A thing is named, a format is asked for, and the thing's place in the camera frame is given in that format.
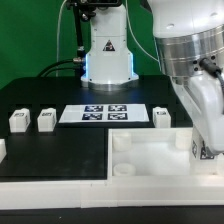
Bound white cable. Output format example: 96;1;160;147
55;0;69;78

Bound black cables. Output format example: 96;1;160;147
36;58;84;78

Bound white marker sheet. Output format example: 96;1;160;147
59;104;149;123

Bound white square table top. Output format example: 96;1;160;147
107;127;224;181

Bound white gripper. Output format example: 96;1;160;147
171;72;224;155

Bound white u-shaped obstacle fence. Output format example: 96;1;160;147
0;138;224;211

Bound black camera pole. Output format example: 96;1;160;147
66;0;122;60

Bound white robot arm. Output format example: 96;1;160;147
82;0;224;154

